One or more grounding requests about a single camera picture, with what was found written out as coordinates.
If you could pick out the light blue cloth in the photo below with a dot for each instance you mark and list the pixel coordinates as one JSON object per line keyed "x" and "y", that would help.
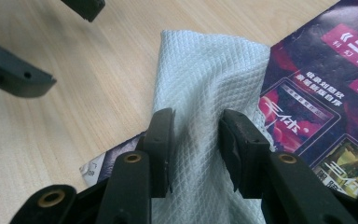
{"x": 205, "y": 77}

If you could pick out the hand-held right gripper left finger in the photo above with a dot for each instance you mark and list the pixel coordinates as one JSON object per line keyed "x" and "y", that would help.
{"x": 160, "y": 155}

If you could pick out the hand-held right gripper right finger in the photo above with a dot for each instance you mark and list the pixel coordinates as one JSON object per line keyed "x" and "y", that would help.
{"x": 248, "y": 158}

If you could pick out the dark illustrated magazine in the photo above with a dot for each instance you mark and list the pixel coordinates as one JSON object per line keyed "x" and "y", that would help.
{"x": 307, "y": 77}

